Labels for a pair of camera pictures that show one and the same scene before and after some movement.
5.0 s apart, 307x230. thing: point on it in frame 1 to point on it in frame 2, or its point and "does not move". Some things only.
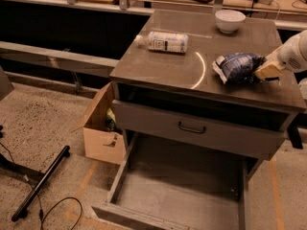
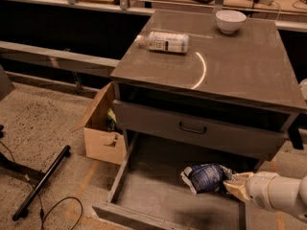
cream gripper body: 290,57 to 258,188
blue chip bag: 238,67 to 209,177
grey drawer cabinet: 208,80 does not move
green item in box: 111,123 does not move
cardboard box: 100,143 does not move
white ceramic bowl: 229,20 does not move
